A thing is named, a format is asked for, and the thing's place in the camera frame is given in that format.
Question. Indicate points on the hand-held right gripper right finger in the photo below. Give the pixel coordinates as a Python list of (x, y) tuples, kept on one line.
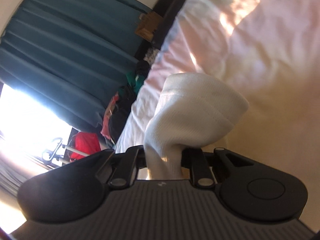
[(192, 158)]

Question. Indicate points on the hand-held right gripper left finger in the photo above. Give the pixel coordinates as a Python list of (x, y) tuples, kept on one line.
[(138, 158)]

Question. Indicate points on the cream sweatshirt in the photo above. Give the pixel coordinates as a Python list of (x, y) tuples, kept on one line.
[(200, 110)]

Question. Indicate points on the black clothes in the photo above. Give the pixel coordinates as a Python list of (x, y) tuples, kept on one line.
[(117, 126)]

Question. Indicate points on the pink clothes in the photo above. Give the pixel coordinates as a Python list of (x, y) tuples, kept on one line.
[(107, 122)]

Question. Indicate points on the red bag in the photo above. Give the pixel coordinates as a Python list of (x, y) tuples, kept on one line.
[(86, 143)]

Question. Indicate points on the garment steamer stand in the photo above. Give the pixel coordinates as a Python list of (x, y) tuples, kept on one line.
[(75, 150)]

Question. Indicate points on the green garment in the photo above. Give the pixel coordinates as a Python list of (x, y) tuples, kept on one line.
[(132, 80)]

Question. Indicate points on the white patterned cloth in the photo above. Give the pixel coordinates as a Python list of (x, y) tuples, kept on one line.
[(151, 56)]

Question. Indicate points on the window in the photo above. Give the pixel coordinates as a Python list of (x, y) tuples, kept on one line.
[(25, 117)]

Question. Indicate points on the bed with pink white sheet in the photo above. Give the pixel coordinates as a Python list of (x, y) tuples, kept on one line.
[(225, 30)]

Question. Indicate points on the brown paper bag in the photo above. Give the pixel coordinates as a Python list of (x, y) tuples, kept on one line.
[(147, 26)]

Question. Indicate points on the teal curtain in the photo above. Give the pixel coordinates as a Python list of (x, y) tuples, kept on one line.
[(62, 50)]

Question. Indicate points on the black armchair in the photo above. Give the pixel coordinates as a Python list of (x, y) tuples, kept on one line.
[(172, 5)]

